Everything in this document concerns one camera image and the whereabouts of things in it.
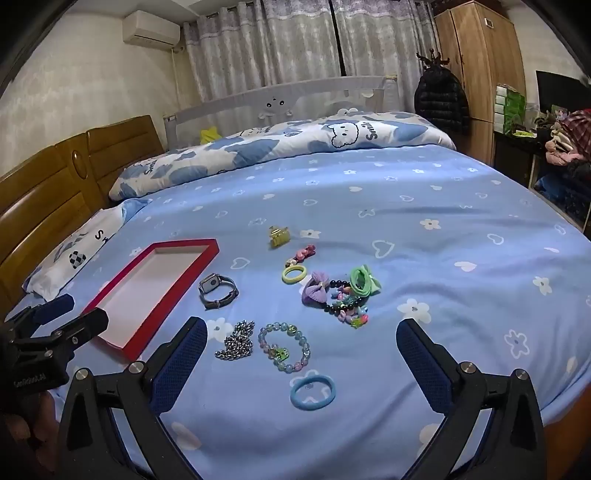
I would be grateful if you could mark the cloud printed quilt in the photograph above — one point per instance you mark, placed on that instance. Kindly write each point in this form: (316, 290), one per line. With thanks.
(277, 143)

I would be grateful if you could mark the grey patterned curtain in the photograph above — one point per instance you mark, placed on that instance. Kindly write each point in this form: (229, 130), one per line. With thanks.
(258, 50)
(388, 46)

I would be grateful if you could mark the yellow hair claw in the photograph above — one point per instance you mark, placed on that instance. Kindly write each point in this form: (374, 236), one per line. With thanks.
(279, 236)

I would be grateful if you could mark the purple toy charm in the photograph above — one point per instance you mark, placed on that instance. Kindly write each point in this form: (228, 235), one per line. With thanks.
(316, 288)

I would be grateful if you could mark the pink hair clip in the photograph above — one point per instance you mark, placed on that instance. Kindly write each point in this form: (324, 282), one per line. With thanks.
(304, 253)

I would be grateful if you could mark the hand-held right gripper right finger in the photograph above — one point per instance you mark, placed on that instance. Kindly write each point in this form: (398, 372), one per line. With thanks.
(425, 364)

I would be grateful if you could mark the yellow star toy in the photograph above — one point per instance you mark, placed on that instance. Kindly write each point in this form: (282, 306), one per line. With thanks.
(210, 134)

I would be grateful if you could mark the white printed pillow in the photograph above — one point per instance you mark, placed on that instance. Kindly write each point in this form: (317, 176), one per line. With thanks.
(78, 249)

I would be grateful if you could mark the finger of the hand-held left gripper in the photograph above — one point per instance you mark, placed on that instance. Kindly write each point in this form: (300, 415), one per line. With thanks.
(85, 325)
(54, 306)

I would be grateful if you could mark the person's left hand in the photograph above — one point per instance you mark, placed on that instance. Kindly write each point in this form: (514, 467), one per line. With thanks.
(23, 429)

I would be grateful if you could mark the pile of clothes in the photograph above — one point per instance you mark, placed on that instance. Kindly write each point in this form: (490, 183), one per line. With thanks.
(570, 138)

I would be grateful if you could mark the black puffer jacket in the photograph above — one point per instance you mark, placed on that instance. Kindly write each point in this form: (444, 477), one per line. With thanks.
(441, 101)

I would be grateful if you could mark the grey bed guard rail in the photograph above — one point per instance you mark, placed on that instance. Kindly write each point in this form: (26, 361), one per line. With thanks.
(314, 92)

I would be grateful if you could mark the black monitor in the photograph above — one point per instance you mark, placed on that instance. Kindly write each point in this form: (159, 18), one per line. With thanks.
(554, 90)

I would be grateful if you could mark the blue flower printed bed sheet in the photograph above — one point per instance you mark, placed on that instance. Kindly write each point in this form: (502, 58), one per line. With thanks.
(415, 207)

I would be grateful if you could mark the wooden wardrobe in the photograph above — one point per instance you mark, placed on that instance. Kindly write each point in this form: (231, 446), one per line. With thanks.
(485, 60)

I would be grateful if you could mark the dark coat rack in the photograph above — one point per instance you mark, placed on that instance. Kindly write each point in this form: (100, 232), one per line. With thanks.
(433, 57)

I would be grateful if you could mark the wooden headboard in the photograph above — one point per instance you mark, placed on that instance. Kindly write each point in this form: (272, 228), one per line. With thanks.
(46, 184)

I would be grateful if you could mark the white air conditioner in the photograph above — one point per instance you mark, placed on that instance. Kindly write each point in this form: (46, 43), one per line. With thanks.
(150, 27)

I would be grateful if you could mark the dark desk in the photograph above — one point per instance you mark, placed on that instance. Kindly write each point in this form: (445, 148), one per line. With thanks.
(512, 152)

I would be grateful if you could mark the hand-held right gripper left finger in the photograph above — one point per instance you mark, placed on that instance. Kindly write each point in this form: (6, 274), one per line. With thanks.
(181, 357)

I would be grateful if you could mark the stack of green boxes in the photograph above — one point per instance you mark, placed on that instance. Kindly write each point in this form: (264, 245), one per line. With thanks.
(508, 108)

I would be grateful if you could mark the red shallow box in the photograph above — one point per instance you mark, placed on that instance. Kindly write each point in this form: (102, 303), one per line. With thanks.
(152, 286)

